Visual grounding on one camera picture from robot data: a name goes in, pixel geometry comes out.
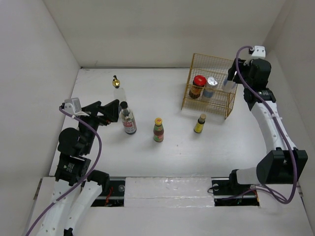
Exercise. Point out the clear gold spout oil bottle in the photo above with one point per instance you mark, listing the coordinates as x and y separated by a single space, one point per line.
119 92

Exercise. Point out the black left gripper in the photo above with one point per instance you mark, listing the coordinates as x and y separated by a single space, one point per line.
110 111

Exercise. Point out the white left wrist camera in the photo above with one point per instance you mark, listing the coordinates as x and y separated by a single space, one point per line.
73 106

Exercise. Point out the black cap vinegar bottle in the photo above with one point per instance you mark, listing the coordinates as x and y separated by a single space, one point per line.
127 117

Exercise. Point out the gold wire mesh rack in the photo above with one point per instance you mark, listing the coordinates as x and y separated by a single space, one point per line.
208 66

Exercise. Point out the silver lid spice shaker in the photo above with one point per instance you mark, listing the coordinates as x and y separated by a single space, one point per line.
228 86

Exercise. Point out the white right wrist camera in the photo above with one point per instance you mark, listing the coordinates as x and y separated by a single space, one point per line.
257 52

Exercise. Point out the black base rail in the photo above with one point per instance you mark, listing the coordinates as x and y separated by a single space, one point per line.
173 192

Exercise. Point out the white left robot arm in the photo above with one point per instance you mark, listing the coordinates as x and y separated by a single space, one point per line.
77 182

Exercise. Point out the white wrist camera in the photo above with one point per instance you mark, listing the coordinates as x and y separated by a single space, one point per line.
257 52
73 106

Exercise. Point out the red lid chili sauce jar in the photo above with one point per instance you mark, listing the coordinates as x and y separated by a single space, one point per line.
197 86

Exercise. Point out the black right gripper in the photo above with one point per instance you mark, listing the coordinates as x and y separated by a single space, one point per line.
232 72

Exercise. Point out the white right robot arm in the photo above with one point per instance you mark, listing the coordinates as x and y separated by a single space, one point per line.
284 162

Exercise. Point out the small yellow label bottle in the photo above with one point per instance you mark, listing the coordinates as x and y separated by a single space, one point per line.
200 123

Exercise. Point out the yellow cap red sauce bottle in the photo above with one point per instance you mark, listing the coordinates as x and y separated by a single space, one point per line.
158 130

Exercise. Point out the silver lid salt shaker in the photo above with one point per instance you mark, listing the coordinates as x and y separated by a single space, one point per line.
210 88

